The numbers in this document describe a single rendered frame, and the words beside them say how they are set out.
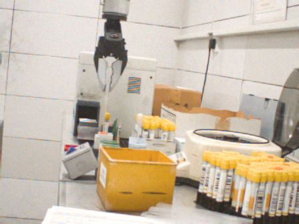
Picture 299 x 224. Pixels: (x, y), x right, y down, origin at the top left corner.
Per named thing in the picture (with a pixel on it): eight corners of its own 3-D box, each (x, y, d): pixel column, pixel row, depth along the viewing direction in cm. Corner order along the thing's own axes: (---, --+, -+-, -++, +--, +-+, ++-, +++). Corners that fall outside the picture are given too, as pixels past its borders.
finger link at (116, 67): (117, 91, 142) (119, 59, 141) (120, 93, 137) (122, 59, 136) (107, 91, 142) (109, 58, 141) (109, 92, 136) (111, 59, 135)
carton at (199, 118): (155, 145, 175) (160, 102, 174) (232, 151, 180) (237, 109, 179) (169, 159, 151) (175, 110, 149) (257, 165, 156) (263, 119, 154)
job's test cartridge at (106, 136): (93, 153, 140) (95, 131, 139) (109, 155, 141) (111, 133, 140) (93, 156, 136) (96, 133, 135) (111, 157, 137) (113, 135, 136)
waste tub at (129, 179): (95, 191, 105) (99, 146, 104) (155, 194, 109) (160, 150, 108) (105, 211, 92) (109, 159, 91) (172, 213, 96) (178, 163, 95)
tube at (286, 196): (285, 225, 93) (295, 171, 92) (277, 223, 94) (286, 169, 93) (287, 223, 94) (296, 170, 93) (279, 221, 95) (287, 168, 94)
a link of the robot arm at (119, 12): (131, 0, 133) (101, -3, 132) (129, 17, 133) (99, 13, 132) (128, 3, 140) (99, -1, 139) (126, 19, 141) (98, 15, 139)
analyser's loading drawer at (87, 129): (76, 129, 178) (77, 115, 177) (94, 130, 179) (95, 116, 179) (77, 138, 158) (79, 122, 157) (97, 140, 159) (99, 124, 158)
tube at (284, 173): (269, 223, 94) (277, 169, 93) (275, 223, 95) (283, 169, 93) (275, 226, 92) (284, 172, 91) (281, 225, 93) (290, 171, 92)
